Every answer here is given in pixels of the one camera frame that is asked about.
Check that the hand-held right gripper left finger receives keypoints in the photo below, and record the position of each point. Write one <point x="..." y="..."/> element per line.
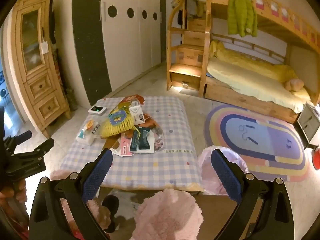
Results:
<point x="97" y="172"/>

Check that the person's left hand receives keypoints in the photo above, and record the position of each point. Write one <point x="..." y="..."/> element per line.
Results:
<point x="10" y="192"/>

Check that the wooden drawer staircase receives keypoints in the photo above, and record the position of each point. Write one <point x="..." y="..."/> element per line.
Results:
<point x="192" y="55"/>

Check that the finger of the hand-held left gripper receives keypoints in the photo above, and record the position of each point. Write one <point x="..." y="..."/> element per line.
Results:
<point x="42" y="146"/>
<point x="23" y="135"/>

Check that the white nightstand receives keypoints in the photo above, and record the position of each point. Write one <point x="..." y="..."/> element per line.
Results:
<point x="307" y="122"/>

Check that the rainbow oval rug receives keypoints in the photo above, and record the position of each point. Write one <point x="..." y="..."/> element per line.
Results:
<point x="262" y="140"/>

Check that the tall black panel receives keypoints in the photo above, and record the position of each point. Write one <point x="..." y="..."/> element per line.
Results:
<point x="90" y="42"/>

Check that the green puffer jacket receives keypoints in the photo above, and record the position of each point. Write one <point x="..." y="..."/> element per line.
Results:
<point x="241" y="12"/>

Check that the pink plush toy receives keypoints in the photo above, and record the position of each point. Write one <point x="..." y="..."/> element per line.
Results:
<point x="295" y="85"/>

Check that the white device with green light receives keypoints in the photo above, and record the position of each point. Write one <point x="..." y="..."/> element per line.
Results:
<point x="98" y="110"/>

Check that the clear printed plastic bag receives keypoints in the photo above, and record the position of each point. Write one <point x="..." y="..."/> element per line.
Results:
<point x="158" y="141"/>

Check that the wooden glass-door cabinet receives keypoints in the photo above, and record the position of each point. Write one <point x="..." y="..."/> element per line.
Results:
<point x="42" y="87"/>

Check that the white paper note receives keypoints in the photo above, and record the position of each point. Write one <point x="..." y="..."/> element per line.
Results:
<point x="44" y="47"/>

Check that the pale yellow bed sheet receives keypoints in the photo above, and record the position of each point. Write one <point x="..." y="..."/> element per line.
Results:
<point x="250" y="82"/>

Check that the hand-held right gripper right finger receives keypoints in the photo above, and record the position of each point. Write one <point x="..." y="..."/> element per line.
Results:
<point x="225" y="175"/>

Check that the pink card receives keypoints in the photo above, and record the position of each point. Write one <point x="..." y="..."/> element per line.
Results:
<point x="126" y="146"/>

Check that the red cardboard packet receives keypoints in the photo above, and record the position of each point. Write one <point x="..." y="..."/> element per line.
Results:
<point x="131" y="98"/>

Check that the grey garment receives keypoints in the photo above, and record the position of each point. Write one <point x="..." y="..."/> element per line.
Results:
<point x="192" y="6"/>

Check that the pink fluffy cloth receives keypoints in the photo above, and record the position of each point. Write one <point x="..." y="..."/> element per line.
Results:
<point x="167" y="217"/>

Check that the checkered cloth table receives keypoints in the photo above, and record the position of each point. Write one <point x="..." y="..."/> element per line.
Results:
<point x="162" y="165"/>

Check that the yellow foam fruit net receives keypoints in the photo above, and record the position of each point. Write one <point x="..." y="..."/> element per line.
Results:
<point x="115" y="126"/>

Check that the wooden bunk bed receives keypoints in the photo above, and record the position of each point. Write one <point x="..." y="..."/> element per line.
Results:
<point x="250" y="100"/>

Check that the pink trash bag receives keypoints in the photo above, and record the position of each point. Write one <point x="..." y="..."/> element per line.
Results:
<point x="212" y="182"/>

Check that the white milk carton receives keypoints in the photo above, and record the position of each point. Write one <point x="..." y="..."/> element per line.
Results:
<point x="136" y="112"/>

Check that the orange sock with grey toe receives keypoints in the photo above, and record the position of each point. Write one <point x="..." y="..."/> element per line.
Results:
<point x="148" y="123"/>

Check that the white wardrobe with round holes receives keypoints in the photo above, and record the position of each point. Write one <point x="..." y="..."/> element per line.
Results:
<point x="125" y="42"/>

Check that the brown cardboard box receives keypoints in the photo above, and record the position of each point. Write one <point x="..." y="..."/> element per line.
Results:
<point x="215" y="217"/>

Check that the red round object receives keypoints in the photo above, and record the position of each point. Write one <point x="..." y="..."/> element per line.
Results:
<point x="317" y="158"/>

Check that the yellow blanket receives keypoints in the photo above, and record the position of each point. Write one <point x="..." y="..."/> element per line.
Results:
<point x="250" y="62"/>

